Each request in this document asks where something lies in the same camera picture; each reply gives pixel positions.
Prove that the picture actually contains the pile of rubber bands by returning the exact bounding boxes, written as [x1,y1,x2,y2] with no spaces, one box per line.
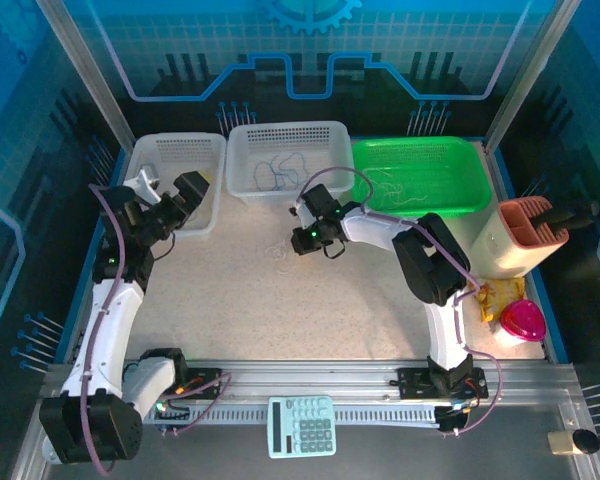
[263,238,295,275]

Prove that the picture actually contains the white perforated plastic basket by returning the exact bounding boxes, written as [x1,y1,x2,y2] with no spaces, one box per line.
[123,132,228,241]
[226,120,355,204]

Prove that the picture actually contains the green perforated plastic basket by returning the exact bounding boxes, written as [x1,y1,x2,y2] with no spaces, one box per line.
[350,135,492,219]

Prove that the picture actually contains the beige terracotta utensil holder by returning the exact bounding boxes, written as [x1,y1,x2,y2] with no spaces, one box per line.
[467,195,570,280]

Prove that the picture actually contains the light blue calculator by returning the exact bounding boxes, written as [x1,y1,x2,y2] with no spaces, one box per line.
[267,395,338,459]

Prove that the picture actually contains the yellow snack bag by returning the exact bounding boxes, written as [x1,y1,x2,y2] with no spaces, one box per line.
[473,277,527,324]

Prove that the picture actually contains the white cup with pink lid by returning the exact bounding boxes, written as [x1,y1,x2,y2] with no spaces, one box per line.
[494,298,548,347]

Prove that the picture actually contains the beige roll with black cap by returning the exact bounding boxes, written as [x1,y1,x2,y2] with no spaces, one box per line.
[547,428,600,456]

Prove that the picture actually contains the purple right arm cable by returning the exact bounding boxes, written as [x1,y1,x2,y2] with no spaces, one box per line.
[297,166,504,437]

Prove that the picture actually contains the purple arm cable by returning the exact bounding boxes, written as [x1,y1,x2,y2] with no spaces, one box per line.
[297,166,504,437]
[79,183,234,475]

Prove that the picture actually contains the thin white cable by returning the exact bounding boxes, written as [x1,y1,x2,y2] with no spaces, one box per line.
[360,168,430,211]

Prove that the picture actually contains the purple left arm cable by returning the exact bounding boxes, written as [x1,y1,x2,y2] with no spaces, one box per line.
[79,183,234,475]

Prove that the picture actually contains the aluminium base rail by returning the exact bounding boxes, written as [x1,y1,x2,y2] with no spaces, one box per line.
[44,357,577,404]

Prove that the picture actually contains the aluminium frame post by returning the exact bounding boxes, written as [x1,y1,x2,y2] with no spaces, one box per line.
[35,0,134,146]
[483,0,581,154]

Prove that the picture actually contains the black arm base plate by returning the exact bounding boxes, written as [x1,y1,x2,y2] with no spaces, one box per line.
[187,367,225,400]
[396,367,434,400]

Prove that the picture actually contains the white slotted cable duct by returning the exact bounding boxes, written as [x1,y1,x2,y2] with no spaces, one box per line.
[142,402,444,429]

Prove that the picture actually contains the black tool handle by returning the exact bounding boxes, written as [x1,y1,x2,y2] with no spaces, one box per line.
[528,199,600,236]

